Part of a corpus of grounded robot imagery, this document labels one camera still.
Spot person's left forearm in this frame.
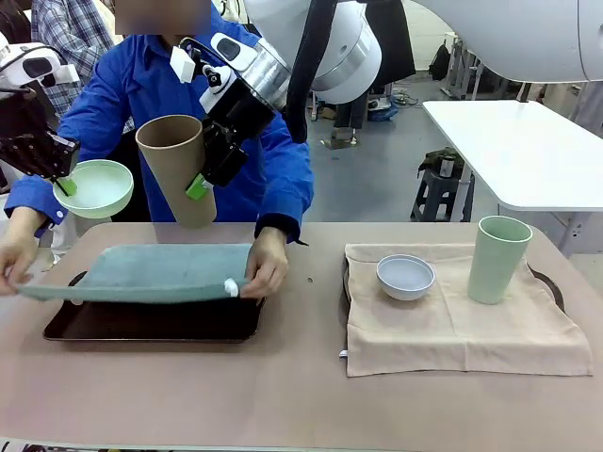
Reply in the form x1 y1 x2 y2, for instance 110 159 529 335
253 178 316 246

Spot metal mannequin stand base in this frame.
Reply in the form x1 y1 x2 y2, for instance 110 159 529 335
319 126 363 151

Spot teal cloth mat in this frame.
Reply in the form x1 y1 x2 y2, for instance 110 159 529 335
16 243 255 305

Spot black coat mannequin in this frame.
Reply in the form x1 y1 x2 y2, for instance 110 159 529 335
334 0 416 129

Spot pale blue bowl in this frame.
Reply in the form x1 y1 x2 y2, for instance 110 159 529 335
375 253 436 301

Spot pale green bowl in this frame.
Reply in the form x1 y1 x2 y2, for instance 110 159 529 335
52 159 135 219

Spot person's left hand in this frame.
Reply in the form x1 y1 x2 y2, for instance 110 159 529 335
239 229 290 299

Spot beige cloth mat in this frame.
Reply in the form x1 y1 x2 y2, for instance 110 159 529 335
338 242 595 378

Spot grey plastic stool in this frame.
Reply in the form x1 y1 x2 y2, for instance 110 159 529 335
410 168 476 222

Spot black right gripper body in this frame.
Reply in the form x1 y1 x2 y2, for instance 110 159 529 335
200 77 277 187

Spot blue plaid shirt mannequin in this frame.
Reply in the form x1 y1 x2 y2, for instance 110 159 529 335
30 0 119 119

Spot person in blue shirt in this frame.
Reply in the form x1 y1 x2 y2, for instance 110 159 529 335
4 0 316 246

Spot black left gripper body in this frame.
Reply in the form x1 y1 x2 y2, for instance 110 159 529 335
0 89 81 180

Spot dark green bag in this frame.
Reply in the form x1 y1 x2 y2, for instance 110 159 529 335
417 147 466 179

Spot person's right hand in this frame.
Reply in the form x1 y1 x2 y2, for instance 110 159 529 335
0 234 39 297

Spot dark top white trousers mannequin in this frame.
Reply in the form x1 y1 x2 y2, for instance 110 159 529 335
0 0 34 46

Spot tall brown cup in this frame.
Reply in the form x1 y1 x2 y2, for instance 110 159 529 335
135 114 218 230

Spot blue floor bag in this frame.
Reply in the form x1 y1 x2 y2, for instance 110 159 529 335
367 104 399 122

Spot person's right forearm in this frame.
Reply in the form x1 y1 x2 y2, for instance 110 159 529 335
4 176 70 239

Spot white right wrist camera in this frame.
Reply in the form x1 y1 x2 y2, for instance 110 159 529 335
169 38 222 89

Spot white rounded table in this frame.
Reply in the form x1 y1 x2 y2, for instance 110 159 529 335
422 99 603 258

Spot black sleeved cable bundle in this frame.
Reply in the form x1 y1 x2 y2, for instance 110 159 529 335
285 0 338 144

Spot tall pale green cup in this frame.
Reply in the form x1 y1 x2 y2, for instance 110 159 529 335
467 215 534 305

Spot dark brown handled tray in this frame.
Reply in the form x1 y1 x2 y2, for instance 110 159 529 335
341 256 566 313
42 270 266 344

